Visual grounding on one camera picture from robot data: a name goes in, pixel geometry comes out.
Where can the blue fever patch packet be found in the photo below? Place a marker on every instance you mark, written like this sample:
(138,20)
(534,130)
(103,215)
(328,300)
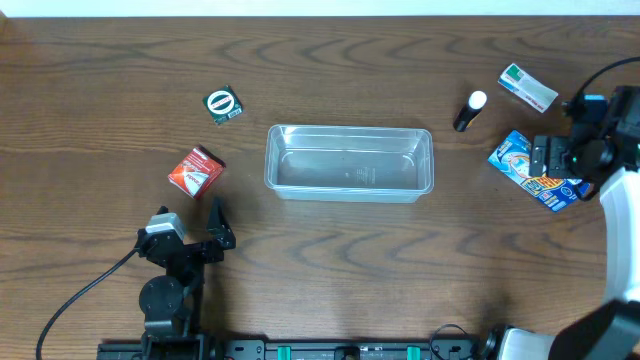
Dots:
(512,158)

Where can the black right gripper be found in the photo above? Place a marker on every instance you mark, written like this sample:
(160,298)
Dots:
(541,156)

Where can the clear plastic container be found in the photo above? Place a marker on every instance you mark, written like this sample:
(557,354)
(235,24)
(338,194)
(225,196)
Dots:
(349,163)

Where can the red Panadol box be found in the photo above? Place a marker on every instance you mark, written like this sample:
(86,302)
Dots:
(196,172)

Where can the green round-logo small box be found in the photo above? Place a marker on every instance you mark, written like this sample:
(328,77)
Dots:
(223,104)

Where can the black tube with white cap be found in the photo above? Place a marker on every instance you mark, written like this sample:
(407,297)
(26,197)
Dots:
(474,105)

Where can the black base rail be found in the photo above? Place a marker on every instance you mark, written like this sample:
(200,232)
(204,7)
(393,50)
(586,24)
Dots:
(447,348)

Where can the white green medicine box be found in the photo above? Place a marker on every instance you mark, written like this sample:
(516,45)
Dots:
(527,88)

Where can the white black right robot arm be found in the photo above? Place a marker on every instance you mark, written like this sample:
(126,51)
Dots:
(611,329)

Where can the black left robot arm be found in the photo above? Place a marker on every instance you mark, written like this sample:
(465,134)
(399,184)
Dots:
(172,302)

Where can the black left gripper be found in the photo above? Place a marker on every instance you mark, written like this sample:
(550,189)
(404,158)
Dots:
(195,249)

